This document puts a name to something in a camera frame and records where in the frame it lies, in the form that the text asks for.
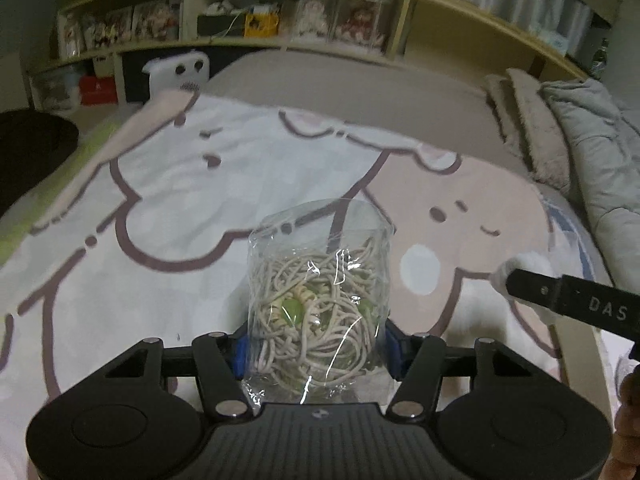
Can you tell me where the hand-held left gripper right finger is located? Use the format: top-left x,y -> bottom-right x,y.
384,322 -> 538,421

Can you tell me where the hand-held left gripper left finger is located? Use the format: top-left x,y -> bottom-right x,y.
95,332 -> 253,423

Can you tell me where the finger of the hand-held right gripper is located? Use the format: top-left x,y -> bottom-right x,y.
504,267 -> 565,313

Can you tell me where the white plush toy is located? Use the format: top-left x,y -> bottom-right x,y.
492,251 -> 558,306

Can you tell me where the clear bag of rubber bands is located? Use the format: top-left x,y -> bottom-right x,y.
240,197 -> 398,408

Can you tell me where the person's right hand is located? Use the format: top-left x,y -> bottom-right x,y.
602,360 -> 640,480

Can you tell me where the blue striped cloth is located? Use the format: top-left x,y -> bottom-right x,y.
542,191 -> 608,281

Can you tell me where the grey duvet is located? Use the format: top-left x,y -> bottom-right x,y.
542,77 -> 640,288

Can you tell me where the printed cartoon blanket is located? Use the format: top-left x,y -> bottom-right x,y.
0,87 -> 618,480

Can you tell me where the taupe bed sheet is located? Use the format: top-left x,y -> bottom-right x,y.
200,49 -> 531,171

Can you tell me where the white device with two holes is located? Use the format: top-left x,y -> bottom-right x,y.
142,50 -> 211,97

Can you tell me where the black round object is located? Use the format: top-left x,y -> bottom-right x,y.
0,109 -> 82,213

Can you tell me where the cream headboard shelf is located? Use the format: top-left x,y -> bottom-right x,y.
27,0 -> 608,113

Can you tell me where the red box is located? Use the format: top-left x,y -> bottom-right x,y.
79,75 -> 118,107

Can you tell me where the clear doll display box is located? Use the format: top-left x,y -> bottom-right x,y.
334,0 -> 390,51
291,0 -> 337,45

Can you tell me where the clear plastic container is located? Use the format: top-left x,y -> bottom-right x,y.
31,67 -> 83,111

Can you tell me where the dark rectangular box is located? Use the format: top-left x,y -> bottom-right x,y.
196,12 -> 247,40

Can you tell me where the yellow box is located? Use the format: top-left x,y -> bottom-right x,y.
244,9 -> 280,38

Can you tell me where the figure display box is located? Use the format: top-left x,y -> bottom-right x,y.
56,10 -> 85,58
82,7 -> 135,51
131,0 -> 182,43

